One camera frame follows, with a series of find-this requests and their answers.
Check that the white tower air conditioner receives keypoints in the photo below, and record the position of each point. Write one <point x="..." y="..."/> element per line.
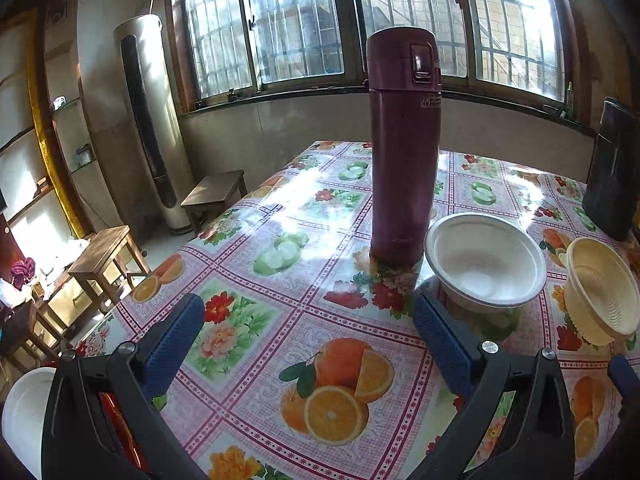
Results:
<point x="150" y="125"/>

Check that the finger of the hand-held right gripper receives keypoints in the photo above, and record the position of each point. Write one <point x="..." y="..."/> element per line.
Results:
<point x="627" y="377"/>

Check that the wooden stool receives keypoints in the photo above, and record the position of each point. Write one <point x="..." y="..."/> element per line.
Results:
<point x="215" y="190"/>
<point x="107" y="255"/>

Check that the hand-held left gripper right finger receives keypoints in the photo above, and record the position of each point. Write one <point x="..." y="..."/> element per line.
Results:
<point x="445" y="350"/>

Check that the red plate with gold print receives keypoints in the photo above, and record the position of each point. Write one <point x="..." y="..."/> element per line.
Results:
<point x="117" y="420"/>

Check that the maroon thermos bottle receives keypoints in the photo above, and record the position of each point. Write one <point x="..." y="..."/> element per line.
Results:
<point x="402" y="160"/>

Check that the barred window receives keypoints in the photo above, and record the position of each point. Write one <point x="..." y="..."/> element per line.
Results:
<point x="300" y="25"/>

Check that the red cloth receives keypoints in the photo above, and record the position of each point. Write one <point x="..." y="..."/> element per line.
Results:
<point x="23" y="272"/>

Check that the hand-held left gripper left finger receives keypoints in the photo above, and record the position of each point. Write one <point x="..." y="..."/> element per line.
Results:
<point x="170" y="345"/>

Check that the cream ribbed bowl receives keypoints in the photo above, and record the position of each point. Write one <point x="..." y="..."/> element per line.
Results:
<point x="600" y="280"/>

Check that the low wooden table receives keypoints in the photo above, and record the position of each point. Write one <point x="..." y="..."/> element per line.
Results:
<point x="52" y="302"/>

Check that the small white figurine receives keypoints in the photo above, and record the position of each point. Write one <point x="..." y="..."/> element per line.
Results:
<point x="59" y="102"/>

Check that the white bowl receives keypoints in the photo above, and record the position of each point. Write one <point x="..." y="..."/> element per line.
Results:
<point x="25" y="420"/>
<point x="480" y="260"/>

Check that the floral plastic tablecloth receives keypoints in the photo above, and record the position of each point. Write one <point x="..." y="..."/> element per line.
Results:
<point x="300" y="310"/>

